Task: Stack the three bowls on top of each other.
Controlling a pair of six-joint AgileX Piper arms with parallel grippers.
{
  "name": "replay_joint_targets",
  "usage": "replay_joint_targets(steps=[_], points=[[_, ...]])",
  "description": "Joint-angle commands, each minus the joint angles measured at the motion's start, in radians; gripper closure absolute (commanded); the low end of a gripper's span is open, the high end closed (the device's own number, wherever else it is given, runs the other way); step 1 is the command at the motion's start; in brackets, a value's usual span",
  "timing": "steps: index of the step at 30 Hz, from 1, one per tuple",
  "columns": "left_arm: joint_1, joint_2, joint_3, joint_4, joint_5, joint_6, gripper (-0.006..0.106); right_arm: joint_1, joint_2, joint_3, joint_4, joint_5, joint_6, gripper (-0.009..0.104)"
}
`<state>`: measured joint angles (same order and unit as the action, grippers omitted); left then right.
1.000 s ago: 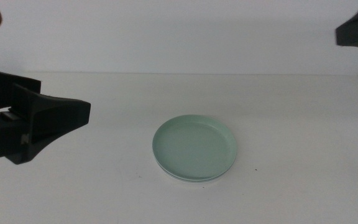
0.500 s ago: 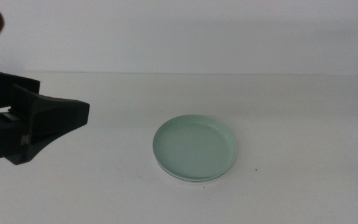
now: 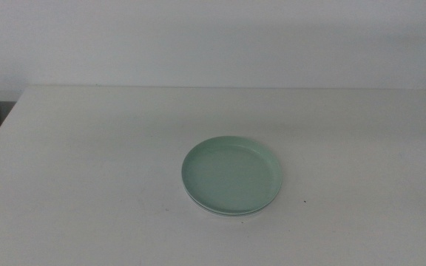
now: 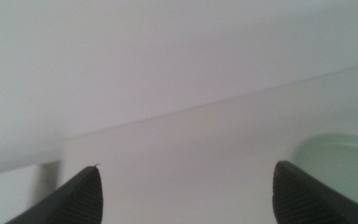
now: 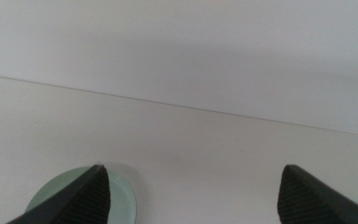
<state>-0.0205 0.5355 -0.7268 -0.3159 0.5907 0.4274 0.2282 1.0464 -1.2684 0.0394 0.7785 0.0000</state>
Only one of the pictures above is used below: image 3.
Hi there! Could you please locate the pale green shallow bowl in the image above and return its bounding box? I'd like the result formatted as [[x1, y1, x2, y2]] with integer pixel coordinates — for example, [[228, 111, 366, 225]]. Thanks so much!
[[180, 135, 283, 215]]

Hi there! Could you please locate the grey shallow bowl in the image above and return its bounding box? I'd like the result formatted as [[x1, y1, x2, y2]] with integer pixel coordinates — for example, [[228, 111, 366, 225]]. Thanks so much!
[[183, 186, 281, 216]]

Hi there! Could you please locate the white shallow bowl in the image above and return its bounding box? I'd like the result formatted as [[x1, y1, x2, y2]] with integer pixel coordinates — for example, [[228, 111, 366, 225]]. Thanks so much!
[[189, 195, 273, 218]]

